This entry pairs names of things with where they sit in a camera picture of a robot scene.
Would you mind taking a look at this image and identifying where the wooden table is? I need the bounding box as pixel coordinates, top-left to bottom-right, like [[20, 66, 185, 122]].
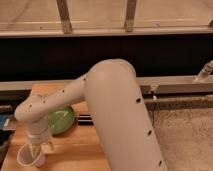
[[0, 82, 113, 171]]

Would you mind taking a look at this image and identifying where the green plate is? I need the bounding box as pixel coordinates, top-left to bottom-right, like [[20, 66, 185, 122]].
[[48, 107, 75, 136]]

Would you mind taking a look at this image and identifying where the metal window post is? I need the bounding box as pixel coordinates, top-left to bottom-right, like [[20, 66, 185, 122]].
[[124, 0, 137, 32], [56, 0, 72, 34]]

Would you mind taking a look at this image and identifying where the left metal window post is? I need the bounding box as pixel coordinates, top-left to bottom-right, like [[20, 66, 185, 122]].
[[56, 0, 72, 34]]

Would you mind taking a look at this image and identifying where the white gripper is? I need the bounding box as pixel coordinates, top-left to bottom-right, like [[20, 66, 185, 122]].
[[27, 123, 54, 159]]

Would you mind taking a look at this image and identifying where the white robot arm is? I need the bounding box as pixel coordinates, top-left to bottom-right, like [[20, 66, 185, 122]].
[[15, 59, 167, 171]]

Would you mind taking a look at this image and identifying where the black rectangular box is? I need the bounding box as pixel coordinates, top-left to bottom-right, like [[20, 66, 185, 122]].
[[77, 114, 93, 126]]

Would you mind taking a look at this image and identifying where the right metal window post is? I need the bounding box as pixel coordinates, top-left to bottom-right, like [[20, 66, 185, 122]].
[[124, 0, 137, 32]]

